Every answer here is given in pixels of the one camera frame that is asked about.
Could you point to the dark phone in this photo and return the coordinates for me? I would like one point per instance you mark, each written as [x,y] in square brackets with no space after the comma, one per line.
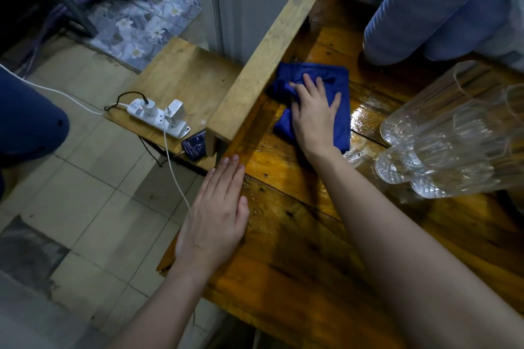
[194,145]

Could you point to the wooden plank rail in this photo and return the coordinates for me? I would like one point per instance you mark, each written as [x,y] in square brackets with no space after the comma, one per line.
[262,62]

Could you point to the person's left middle finger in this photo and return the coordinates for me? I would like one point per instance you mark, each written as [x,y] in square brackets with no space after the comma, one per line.
[223,183]

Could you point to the blue cleaning cloth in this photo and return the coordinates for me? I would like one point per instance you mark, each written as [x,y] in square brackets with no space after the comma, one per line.
[335,123]

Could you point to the person's right forearm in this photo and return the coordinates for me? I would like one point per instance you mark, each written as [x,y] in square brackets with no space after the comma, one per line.
[409,258]

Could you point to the short stack of blue cups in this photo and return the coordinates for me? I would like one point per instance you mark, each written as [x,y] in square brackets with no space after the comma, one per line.
[470,25]

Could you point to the person's blue trouser leg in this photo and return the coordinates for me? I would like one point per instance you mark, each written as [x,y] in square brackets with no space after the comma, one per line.
[28,119]

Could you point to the person's left hand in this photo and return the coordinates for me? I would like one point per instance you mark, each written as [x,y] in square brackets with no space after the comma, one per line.
[213,226]

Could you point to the tall stack of blue cups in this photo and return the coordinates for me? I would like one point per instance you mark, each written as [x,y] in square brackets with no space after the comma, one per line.
[417,5]

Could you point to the person's right middle finger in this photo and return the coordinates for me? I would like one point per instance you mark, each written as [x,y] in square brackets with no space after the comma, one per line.
[309,87]

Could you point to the white charger block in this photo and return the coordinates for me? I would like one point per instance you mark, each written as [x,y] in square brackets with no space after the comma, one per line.
[175,110]

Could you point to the person's left thumb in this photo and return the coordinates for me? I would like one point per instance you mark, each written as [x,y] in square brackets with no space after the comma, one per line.
[244,211]

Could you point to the wooden side shelf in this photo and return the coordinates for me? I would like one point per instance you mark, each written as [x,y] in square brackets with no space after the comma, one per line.
[184,74]

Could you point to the floral floor mat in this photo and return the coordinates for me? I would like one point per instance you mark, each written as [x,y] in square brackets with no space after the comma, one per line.
[151,21]

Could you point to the person's right little finger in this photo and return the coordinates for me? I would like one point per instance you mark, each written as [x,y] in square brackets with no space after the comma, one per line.
[335,102]

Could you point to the person's left little finger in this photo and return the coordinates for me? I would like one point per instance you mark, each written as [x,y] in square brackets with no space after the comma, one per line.
[195,203]

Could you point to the clear ribbed drinking glass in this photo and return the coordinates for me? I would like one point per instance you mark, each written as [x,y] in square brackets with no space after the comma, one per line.
[516,103]
[454,181]
[405,162]
[434,103]

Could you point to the person's left forearm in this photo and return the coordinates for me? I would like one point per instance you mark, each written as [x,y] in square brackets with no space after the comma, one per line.
[159,316]

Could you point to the white plug adapter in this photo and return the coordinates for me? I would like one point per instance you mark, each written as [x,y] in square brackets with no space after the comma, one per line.
[148,107]

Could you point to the person's right hand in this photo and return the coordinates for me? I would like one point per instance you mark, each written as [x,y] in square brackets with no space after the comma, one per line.
[317,123]

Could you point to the white power strip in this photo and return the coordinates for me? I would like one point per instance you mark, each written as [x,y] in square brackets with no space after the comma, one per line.
[153,119]

